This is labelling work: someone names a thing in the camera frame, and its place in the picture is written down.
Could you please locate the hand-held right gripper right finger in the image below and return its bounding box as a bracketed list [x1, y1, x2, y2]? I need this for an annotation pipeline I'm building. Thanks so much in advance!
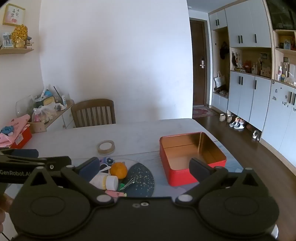
[175, 158, 266, 205]

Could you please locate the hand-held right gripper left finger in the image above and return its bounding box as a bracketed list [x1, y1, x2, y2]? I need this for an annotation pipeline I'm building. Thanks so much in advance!
[23, 157, 115, 206]

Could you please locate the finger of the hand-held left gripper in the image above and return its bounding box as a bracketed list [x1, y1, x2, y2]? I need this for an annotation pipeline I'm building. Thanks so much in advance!
[0, 149, 39, 160]
[0, 155, 72, 172]

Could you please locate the tan tape roll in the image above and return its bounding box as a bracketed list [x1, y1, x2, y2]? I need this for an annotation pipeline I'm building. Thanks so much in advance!
[97, 140, 115, 155]

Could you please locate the white bottle yellow label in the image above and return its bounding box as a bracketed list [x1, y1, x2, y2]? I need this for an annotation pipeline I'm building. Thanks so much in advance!
[89, 173, 119, 191]

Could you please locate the red tin box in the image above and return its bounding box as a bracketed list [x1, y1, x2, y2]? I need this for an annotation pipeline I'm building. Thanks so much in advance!
[159, 132, 227, 187]

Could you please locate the orange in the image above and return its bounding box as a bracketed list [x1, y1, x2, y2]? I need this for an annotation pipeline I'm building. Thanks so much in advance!
[110, 162, 128, 179]

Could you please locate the pink sticky note pad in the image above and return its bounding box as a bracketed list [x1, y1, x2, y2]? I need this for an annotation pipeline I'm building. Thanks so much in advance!
[105, 190, 127, 198]

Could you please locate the person's left hand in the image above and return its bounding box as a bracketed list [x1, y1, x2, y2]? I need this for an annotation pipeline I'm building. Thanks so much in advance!
[0, 194, 13, 232]

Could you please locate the red cardboard box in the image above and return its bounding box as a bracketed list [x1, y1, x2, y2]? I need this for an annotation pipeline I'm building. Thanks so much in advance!
[9, 126, 33, 149]

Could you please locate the red box with pink cloth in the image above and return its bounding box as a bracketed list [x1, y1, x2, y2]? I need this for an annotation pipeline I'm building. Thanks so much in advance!
[0, 114, 31, 148]

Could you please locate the white wood-top sideboard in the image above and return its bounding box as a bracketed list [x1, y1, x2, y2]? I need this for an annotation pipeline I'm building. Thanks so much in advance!
[30, 100, 75, 133]

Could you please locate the clear plastic bag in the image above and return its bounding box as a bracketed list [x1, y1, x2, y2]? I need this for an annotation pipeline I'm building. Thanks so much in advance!
[32, 105, 57, 123]

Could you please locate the clear glass dome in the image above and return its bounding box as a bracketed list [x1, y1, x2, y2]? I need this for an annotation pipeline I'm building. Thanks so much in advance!
[16, 96, 35, 118]

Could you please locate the printed table mat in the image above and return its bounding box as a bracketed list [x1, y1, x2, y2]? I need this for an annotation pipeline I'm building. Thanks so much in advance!
[5, 139, 245, 200]

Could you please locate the patterned door rug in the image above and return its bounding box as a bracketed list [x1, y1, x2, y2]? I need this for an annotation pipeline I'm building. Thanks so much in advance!
[192, 106, 219, 118]

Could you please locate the yellow blue container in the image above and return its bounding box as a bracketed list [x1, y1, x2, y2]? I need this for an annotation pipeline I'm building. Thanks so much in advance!
[35, 90, 56, 107]

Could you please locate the wooden chair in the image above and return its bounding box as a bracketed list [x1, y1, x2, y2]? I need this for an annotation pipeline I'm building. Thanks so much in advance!
[71, 99, 116, 128]

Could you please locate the brown entrance door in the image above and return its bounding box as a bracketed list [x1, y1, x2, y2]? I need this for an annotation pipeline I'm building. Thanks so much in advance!
[190, 19, 208, 107]

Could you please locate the white tote bag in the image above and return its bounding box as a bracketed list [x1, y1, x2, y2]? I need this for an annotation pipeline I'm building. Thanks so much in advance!
[214, 71, 226, 89]

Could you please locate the yellow flower ornament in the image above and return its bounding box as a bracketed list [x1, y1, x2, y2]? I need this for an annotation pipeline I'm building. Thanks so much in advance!
[11, 24, 28, 49]

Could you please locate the dark hanging bag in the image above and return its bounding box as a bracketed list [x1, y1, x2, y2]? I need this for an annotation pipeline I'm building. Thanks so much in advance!
[220, 42, 229, 60]

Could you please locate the framed calligraphy picture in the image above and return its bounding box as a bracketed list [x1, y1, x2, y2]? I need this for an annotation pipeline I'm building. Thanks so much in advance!
[3, 3, 26, 26]

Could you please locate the wooden wall shelf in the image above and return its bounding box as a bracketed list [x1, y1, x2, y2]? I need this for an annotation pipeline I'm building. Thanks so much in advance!
[0, 48, 34, 55]

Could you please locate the small photo frame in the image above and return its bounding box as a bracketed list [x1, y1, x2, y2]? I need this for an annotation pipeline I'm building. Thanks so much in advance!
[2, 32, 14, 48]

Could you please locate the white wall cabinet unit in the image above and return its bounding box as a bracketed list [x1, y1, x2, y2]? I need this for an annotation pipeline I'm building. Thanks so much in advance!
[208, 0, 296, 161]

